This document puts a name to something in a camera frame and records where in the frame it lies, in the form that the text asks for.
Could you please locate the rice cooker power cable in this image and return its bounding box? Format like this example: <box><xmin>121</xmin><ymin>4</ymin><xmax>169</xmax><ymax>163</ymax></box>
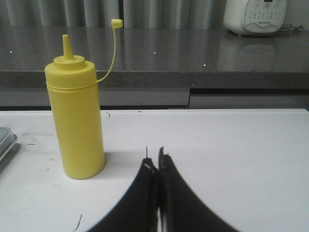
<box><xmin>281</xmin><ymin>23</ymin><xmax>305</xmax><ymax>31</ymax></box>

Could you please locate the yellow squeeze bottle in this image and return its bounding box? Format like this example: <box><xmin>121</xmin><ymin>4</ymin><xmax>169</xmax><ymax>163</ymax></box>
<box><xmin>44</xmin><ymin>18</ymin><xmax>124</xmax><ymax>180</ymax></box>

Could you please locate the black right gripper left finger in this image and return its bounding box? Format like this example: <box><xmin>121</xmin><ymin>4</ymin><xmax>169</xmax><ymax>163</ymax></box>
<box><xmin>90</xmin><ymin>158</ymin><xmax>159</xmax><ymax>232</ymax></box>

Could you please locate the white rice cooker appliance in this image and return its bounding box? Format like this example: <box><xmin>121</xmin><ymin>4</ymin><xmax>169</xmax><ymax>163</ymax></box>
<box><xmin>223</xmin><ymin>0</ymin><xmax>288</xmax><ymax>36</ymax></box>

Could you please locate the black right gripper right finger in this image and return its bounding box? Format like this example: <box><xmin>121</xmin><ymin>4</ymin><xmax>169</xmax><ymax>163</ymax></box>
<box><xmin>158</xmin><ymin>147</ymin><xmax>237</xmax><ymax>232</ymax></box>

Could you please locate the silver electronic kitchen scale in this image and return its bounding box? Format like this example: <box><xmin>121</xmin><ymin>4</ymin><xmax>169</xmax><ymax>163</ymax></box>
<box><xmin>0</xmin><ymin>127</ymin><xmax>21</xmax><ymax>173</ymax></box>

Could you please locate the grey stone counter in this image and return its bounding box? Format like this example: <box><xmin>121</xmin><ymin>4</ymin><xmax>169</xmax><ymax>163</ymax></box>
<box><xmin>0</xmin><ymin>26</ymin><xmax>309</xmax><ymax>110</ymax></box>

